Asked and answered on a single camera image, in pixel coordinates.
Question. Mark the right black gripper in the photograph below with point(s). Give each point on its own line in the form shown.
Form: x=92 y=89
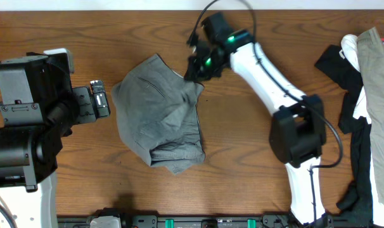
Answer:
x=196 y=69

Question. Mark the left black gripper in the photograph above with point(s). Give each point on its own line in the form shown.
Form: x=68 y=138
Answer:
x=85 y=109

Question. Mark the grey shorts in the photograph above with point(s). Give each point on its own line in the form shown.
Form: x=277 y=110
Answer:
x=157 y=117

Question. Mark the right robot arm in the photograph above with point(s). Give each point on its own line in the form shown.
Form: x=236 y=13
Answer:
x=297 y=131

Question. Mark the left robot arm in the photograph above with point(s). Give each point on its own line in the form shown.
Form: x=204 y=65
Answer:
x=28 y=172

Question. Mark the white garment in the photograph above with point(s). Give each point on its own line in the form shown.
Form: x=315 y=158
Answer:
x=349 y=53

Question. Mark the olive grey garment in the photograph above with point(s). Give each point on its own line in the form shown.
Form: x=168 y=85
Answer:
x=371 y=61

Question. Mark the black garment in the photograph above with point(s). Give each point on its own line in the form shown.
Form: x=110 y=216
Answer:
x=357 y=204

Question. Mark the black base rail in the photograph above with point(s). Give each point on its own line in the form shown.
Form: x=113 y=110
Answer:
x=110 y=217

